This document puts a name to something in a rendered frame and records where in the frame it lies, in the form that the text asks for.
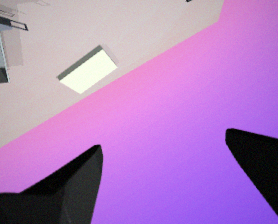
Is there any dark grey rectangular tray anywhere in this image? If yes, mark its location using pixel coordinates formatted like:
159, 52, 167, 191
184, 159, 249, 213
0, 33, 10, 84

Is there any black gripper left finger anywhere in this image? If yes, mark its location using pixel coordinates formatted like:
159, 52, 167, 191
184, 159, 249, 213
0, 144, 103, 224

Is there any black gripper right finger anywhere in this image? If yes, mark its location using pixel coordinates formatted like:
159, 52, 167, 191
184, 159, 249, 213
225, 128, 278, 216

